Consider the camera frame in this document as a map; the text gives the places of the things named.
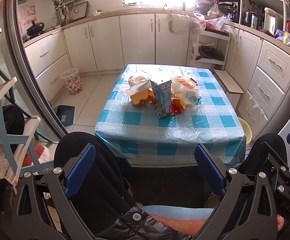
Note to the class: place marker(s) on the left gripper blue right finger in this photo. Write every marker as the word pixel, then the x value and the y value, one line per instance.
pixel 212 168

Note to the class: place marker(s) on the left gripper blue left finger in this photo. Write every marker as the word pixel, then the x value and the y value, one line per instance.
pixel 79 170

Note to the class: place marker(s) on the blue milk carton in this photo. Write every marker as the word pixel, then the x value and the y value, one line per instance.
pixel 162 93

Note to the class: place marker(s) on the orange pomelo peel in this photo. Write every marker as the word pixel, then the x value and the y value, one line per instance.
pixel 140 98

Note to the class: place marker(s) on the yellow plastic trash basin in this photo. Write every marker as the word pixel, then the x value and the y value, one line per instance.
pixel 247 131

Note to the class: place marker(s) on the clear plastic bag with trash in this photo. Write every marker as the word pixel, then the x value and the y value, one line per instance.
pixel 186 89

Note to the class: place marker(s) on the white lower kitchen cabinets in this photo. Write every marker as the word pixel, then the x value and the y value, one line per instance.
pixel 108 44

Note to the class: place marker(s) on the person's right hand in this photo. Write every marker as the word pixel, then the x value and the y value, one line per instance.
pixel 280 222

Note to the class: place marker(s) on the white drawer cabinet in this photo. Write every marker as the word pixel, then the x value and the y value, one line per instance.
pixel 266 105

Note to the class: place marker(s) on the blue checkered plastic tablecloth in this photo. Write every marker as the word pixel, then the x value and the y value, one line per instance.
pixel 137 133

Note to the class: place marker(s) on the blue dustpan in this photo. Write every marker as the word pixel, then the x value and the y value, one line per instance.
pixel 65 114

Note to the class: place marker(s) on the white folding chair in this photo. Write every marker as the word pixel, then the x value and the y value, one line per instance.
pixel 18 155

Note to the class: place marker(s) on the red snack wrapper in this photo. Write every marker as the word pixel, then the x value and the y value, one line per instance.
pixel 175 110

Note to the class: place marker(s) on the floral waste basket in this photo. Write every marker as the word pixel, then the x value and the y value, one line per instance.
pixel 72 81

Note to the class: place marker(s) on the white crumpled tissue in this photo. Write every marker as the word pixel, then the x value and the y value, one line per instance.
pixel 137 84

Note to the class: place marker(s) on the black frying pan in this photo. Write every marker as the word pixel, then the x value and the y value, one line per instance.
pixel 208 52

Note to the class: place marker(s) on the white electric kettle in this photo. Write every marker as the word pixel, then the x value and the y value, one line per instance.
pixel 270 20

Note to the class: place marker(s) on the white storage rack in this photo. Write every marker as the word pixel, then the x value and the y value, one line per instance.
pixel 218 39

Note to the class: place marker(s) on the black microwave oven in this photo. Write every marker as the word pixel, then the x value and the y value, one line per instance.
pixel 230 7

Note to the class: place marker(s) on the black cooking pot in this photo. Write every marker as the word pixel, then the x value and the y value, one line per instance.
pixel 37 27

